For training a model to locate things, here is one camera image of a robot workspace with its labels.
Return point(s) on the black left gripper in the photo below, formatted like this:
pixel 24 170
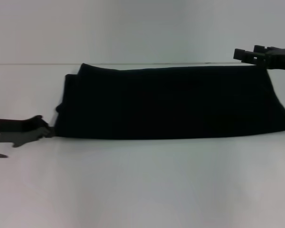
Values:
pixel 21 131

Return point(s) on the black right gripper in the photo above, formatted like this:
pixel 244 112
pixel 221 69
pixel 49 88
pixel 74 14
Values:
pixel 281 59

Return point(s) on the black t-shirt with FREE print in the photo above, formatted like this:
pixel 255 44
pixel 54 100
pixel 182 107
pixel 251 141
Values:
pixel 168 102

